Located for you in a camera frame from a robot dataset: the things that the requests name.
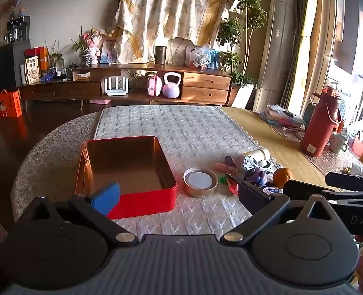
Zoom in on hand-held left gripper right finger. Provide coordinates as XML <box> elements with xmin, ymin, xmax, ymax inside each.
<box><xmin>220</xmin><ymin>181</ymin><xmax>351</xmax><ymax>246</ymax></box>

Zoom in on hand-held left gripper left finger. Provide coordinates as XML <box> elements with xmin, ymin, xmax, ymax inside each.
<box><xmin>15</xmin><ymin>183</ymin><xmax>139</xmax><ymax>248</ymax></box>

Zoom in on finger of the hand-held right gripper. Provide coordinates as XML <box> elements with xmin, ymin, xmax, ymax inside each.
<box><xmin>282</xmin><ymin>180</ymin><xmax>332</xmax><ymax>196</ymax></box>
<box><xmin>325</xmin><ymin>172</ymin><xmax>363</xmax><ymax>192</ymax></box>

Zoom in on orange fruit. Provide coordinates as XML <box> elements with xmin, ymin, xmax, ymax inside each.
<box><xmin>273</xmin><ymin>167</ymin><xmax>293</xmax><ymax>189</ymax></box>

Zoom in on red tin box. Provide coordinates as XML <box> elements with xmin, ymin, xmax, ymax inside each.
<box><xmin>75</xmin><ymin>135</ymin><xmax>178</xmax><ymax>220</ymax></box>

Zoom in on pink tube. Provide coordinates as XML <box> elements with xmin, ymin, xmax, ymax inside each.
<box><xmin>216</xmin><ymin>162</ymin><xmax>238</xmax><ymax>173</ymax></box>

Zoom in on purple block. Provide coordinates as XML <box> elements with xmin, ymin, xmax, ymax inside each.
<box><xmin>224</xmin><ymin>156</ymin><xmax>242</xmax><ymax>168</ymax></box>

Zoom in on yellow white cylindrical canister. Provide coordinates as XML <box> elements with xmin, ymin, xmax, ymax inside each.
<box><xmin>241</xmin><ymin>147</ymin><xmax>272</xmax><ymax>163</ymax></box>

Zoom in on round metal tin lid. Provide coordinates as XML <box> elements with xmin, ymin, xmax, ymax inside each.
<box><xmin>183</xmin><ymin>167</ymin><xmax>219</xmax><ymax>197</ymax></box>

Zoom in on black white patterned toy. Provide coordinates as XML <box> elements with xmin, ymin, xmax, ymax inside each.
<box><xmin>244</xmin><ymin>157</ymin><xmax>276</xmax><ymax>173</ymax></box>

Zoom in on red plastic container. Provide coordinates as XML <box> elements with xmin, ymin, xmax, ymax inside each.
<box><xmin>352</xmin><ymin>131</ymin><xmax>363</xmax><ymax>157</ymax></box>

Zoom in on white mug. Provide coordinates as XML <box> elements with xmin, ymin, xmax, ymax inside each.
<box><xmin>329</xmin><ymin>132</ymin><xmax>349</xmax><ymax>154</ymax></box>

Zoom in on bamboo table mat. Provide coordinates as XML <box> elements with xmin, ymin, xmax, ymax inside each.
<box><xmin>221</xmin><ymin>107</ymin><xmax>354</xmax><ymax>191</ymax></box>

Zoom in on red thermos jug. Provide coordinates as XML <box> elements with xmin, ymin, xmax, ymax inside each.
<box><xmin>301</xmin><ymin>86</ymin><xmax>345</xmax><ymax>158</ymax></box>

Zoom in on lace tablecloth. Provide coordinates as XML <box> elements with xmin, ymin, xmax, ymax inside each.
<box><xmin>11</xmin><ymin>111</ymin><xmax>102</xmax><ymax>222</ymax></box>

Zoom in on stack of papers and bags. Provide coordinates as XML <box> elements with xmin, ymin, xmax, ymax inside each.
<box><xmin>258</xmin><ymin>104</ymin><xmax>306</xmax><ymax>130</ymax></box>

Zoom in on quilted white table cloth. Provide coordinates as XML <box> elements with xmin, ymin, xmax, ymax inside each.
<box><xmin>94</xmin><ymin>104</ymin><xmax>293</xmax><ymax>240</ymax></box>

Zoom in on white plant pot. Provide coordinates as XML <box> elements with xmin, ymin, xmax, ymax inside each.
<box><xmin>231</xmin><ymin>84</ymin><xmax>257</xmax><ymax>109</ymax></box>

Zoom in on white router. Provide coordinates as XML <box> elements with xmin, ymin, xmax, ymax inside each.
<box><xmin>104</xmin><ymin>76</ymin><xmax>129</xmax><ymax>96</ymax></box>

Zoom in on pink toy suitcase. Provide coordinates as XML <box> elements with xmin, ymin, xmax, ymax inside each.
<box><xmin>147</xmin><ymin>74</ymin><xmax>163</xmax><ymax>96</ymax></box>

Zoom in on wooden media cabinet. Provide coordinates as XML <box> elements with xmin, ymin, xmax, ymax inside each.
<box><xmin>18</xmin><ymin>63</ymin><xmax>234</xmax><ymax>109</ymax></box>

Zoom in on lilac kettlebell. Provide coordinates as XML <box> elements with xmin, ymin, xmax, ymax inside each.
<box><xmin>162</xmin><ymin>72</ymin><xmax>182</xmax><ymax>98</ymax></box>

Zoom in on orange gift bag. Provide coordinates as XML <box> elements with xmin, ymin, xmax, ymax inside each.
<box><xmin>0</xmin><ymin>90</ymin><xmax>22</xmax><ymax>118</ymax></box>

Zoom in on white standing air conditioner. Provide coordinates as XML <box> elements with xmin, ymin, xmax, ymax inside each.
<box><xmin>253</xmin><ymin>0</ymin><xmax>296</xmax><ymax>113</ymax></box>

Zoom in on printed snack bag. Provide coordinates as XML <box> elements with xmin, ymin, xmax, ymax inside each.
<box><xmin>24</xmin><ymin>56</ymin><xmax>42</xmax><ymax>85</ymax></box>

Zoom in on beige curtains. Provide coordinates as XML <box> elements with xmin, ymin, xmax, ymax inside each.
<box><xmin>292</xmin><ymin>0</ymin><xmax>345</xmax><ymax>114</ymax></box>

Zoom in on small leafy potted plant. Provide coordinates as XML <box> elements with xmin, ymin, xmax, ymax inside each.
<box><xmin>46</xmin><ymin>40</ymin><xmax>66</xmax><ymax>76</ymax></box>

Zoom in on flowering potted plant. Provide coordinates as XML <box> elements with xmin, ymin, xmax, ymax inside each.
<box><xmin>69</xmin><ymin>28</ymin><xmax>93</xmax><ymax>66</ymax></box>

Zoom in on clear bag of toys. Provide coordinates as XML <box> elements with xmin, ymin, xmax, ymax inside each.
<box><xmin>189</xmin><ymin>44</ymin><xmax>222</xmax><ymax>70</ymax></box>

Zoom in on black cylinder speaker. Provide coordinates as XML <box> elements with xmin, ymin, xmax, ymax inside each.
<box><xmin>155</xmin><ymin>46</ymin><xmax>167</xmax><ymax>65</ymax></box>

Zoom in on pink doll bouquet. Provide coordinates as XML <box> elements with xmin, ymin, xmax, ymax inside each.
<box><xmin>88</xmin><ymin>28</ymin><xmax>109</xmax><ymax>65</ymax></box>

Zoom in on red orange gift box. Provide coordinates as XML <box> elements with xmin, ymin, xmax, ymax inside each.
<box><xmin>24</xmin><ymin>47</ymin><xmax>49</xmax><ymax>70</ymax></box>

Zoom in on beige board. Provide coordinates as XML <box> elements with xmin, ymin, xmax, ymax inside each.
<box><xmin>168</xmin><ymin>37</ymin><xmax>197</xmax><ymax>65</ymax></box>

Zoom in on black side cabinet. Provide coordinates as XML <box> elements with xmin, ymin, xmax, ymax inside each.
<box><xmin>0</xmin><ymin>40</ymin><xmax>31</xmax><ymax>93</ymax></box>

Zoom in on tall green potted tree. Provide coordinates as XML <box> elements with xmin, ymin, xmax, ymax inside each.
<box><xmin>217</xmin><ymin>0</ymin><xmax>268</xmax><ymax>87</ymax></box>

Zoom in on black coffee machine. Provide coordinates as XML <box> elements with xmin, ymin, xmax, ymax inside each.
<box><xmin>6</xmin><ymin>16</ymin><xmax>31</xmax><ymax>42</ymax></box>

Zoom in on yellow patterned cloth cover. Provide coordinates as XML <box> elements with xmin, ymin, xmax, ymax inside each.
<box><xmin>113</xmin><ymin>0</ymin><xmax>234</xmax><ymax>65</ymax></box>

